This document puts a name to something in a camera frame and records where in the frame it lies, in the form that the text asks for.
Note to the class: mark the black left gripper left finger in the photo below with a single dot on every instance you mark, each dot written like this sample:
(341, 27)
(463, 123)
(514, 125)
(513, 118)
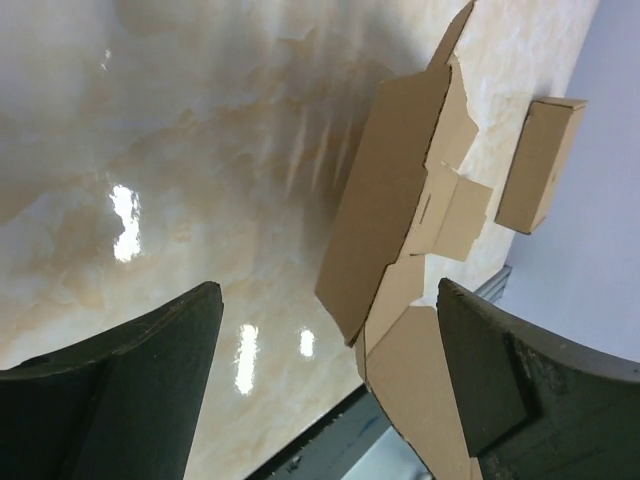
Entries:
(123, 404)

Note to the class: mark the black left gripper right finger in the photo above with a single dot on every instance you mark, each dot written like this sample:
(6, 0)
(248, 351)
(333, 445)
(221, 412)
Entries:
(534, 404)

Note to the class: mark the brown cardboard box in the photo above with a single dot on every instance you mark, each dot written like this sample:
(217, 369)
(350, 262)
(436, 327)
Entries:
(547, 136)

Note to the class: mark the aluminium frame post left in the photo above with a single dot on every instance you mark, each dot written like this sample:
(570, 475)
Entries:
(493, 289)

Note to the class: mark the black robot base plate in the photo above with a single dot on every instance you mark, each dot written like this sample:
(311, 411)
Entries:
(353, 440)

